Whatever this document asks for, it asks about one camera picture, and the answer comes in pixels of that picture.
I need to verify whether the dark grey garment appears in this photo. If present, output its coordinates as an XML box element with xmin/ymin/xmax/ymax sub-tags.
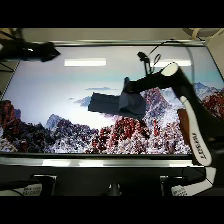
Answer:
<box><xmin>87</xmin><ymin>89</ymin><xmax>148</xmax><ymax>121</ymax></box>

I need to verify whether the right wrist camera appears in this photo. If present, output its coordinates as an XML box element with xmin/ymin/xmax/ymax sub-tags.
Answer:
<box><xmin>137</xmin><ymin>51</ymin><xmax>152</xmax><ymax>77</ymax></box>

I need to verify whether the silver frame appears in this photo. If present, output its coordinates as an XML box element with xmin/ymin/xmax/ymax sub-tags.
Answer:
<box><xmin>0</xmin><ymin>39</ymin><xmax>214</xmax><ymax>197</ymax></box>

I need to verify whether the black cable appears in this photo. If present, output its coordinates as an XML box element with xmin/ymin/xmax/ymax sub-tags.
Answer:
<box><xmin>148</xmin><ymin>39</ymin><xmax>196</xmax><ymax>81</ymax></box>

